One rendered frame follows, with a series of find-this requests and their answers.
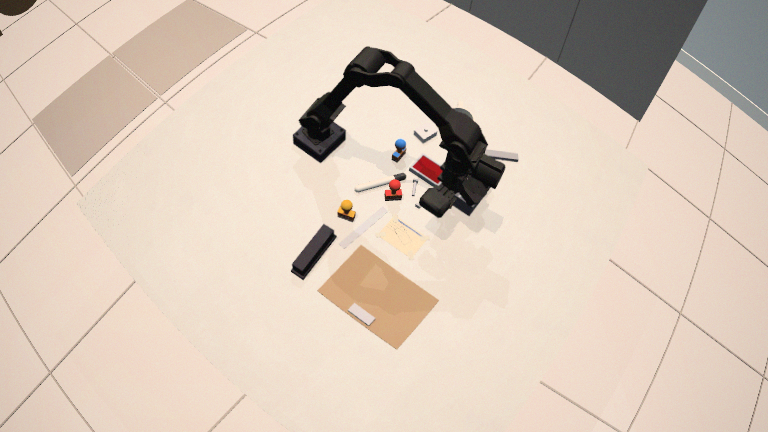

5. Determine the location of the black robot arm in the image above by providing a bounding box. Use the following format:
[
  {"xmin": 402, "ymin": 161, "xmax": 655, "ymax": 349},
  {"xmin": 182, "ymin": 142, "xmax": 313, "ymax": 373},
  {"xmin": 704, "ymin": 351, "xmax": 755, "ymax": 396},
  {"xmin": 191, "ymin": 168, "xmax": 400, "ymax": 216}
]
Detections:
[{"xmin": 299, "ymin": 46, "xmax": 506, "ymax": 206}]

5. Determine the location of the grey flat bar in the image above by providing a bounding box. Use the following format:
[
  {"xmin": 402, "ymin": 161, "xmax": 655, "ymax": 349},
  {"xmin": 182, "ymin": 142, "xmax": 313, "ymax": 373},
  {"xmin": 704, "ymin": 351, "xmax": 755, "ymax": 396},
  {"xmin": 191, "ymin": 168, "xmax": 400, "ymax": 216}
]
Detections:
[{"xmin": 485, "ymin": 149, "xmax": 519, "ymax": 162}]

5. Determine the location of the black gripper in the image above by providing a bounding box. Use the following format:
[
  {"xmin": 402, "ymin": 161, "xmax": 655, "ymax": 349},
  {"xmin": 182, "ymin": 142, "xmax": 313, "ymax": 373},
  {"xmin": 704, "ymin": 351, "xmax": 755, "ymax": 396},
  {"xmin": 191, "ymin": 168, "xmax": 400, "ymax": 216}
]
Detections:
[{"xmin": 419, "ymin": 161, "xmax": 471, "ymax": 218}]

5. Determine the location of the red ink pad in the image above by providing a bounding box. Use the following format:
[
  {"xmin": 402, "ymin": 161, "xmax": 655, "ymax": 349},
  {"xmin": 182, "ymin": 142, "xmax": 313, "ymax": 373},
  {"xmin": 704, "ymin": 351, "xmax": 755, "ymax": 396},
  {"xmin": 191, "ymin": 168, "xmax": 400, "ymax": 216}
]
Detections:
[{"xmin": 409, "ymin": 153, "xmax": 442, "ymax": 187}]

